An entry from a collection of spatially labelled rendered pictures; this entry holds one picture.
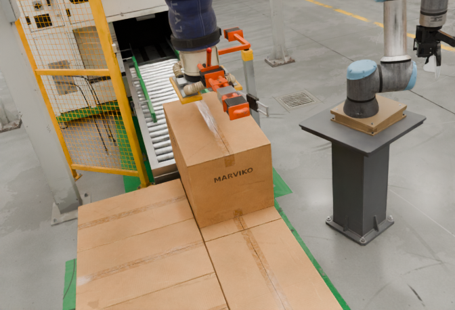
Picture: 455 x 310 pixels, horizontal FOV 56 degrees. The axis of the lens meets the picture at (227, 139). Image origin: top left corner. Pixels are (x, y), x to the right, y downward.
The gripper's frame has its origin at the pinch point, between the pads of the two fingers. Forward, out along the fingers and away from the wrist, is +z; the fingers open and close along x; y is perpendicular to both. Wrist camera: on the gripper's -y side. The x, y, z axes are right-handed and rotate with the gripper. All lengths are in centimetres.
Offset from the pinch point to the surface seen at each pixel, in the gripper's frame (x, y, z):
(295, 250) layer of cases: 33, 59, 65
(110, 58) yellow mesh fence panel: -101, 178, 19
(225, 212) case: 11, 93, 60
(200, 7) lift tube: -17, 91, -33
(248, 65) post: -117, 86, 42
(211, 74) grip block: 4, 88, -11
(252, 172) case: 5, 77, 41
